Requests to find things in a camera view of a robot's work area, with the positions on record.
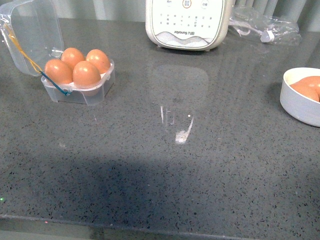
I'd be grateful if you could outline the brown egg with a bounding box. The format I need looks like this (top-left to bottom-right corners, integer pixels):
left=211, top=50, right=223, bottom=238
left=290, top=83, right=320, bottom=102
left=295, top=75, right=320, bottom=89
left=86, top=49, right=111, bottom=74
left=72, top=60, right=101, bottom=97
left=44, top=59, right=73, bottom=85
left=61, top=47, right=85, bottom=70

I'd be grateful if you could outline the clear plastic egg box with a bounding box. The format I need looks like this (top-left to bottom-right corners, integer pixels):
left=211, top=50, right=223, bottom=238
left=0, top=0, right=115, bottom=106

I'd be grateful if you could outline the white Joyoung kitchen appliance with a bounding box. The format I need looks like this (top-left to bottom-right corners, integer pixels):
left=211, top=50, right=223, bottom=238
left=145, top=0, right=235, bottom=51

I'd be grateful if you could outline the blue rubber band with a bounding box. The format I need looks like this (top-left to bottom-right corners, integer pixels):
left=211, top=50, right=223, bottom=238
left=40, top=71, right=71, bottom=96

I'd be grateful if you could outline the clear plastic bag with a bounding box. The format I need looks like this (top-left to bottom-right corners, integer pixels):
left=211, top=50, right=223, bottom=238
left=228, top=6, right=302, bottom=46

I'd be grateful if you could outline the yellow rubber band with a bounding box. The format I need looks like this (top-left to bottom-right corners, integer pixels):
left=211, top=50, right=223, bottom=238
left=4, top=23, right=43, bottom=74

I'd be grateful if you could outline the white round bowl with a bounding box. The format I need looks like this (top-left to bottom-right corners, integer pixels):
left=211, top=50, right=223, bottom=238
left=279, top=67, right=320, bottom=127

